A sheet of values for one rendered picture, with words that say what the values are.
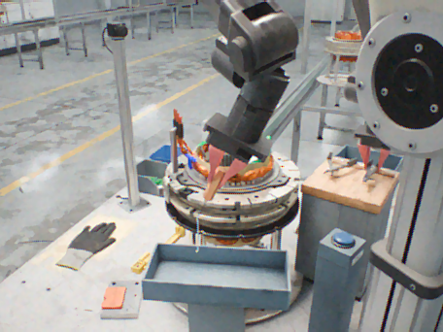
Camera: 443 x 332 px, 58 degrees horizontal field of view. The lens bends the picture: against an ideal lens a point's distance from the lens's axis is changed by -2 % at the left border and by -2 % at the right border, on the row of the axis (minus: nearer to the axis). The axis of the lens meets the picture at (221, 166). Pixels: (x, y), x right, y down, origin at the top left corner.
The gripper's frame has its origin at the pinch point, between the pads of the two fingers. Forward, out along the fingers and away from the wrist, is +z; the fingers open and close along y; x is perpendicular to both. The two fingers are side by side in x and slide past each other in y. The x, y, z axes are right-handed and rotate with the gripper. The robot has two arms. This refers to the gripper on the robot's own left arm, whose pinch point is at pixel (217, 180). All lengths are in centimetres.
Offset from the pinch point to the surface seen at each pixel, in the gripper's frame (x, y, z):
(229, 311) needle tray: 3.4, -12.5, 19.7
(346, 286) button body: -13.5, -32.7, 14.9
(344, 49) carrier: -244, -25, -3
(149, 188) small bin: -67, 24, 54
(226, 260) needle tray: -5.1, -8.3, 17.0
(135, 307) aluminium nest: -12.1, 4.2, 48.2
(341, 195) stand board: -30.8, -25.6, 4.9
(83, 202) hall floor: -173, 89, 165
